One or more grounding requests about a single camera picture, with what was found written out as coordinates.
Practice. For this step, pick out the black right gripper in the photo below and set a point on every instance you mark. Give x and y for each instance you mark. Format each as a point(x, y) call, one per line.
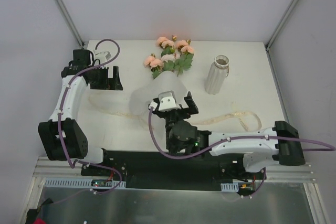
point(176, 112)

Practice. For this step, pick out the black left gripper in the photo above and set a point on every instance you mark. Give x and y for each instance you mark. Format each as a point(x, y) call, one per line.
point(106, 77)

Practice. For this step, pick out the white wrapping paper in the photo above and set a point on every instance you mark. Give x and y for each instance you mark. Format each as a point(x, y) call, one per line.
point(141, 97)

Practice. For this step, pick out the pink flower stem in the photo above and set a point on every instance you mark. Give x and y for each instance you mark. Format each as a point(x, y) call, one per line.
point(160, 65)
point(168, 49)
point(184, 54)

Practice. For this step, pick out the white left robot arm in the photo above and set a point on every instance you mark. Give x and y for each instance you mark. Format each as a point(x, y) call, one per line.
point(61, 135)

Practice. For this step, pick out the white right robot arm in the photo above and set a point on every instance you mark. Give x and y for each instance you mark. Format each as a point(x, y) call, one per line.
point(274, 145)

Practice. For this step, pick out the white ribbed ceramic vase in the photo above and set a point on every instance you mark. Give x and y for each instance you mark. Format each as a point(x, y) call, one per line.
point(218, 72)

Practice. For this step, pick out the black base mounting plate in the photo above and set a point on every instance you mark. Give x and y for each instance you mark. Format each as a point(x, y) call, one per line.
point(152, 170)

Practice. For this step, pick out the black clamp bottom left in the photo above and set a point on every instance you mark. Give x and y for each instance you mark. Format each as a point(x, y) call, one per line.
point(32, 214)

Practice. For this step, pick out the red cloth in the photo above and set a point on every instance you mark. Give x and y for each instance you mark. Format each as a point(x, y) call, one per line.
point(39, 221)

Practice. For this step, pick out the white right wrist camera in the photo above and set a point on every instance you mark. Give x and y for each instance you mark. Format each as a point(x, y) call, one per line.
point(167, 101)

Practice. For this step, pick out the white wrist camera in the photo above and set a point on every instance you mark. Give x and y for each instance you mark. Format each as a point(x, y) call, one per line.
point(103, 56)
point(167, 101)

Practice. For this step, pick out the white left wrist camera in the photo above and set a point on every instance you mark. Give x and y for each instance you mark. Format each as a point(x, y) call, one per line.
point(103, 56)

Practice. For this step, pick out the white slotted cable duct right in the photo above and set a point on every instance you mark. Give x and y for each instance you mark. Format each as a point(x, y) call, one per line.
point(230, 187)

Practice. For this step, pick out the white slotted cable duct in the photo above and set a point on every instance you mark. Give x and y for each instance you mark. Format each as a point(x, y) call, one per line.
point(83, 183)
point(230, 187)

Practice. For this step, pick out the aluminium front rail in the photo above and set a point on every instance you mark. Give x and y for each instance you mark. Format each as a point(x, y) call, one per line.
point(277, 173)

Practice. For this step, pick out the white slotted cable duct left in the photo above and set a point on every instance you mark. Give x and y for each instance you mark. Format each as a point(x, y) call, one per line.
point(83, 183)

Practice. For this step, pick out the left aluminium frame post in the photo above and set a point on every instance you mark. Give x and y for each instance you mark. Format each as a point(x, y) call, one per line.
point(69, 22)

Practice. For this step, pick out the aluminium frame post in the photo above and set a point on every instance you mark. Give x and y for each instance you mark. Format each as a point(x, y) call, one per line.
point(281, 24)
point(69, 22)

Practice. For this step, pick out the right aluminium frame post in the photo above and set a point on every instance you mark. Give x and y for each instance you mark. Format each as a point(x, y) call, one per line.
point(281, 24)

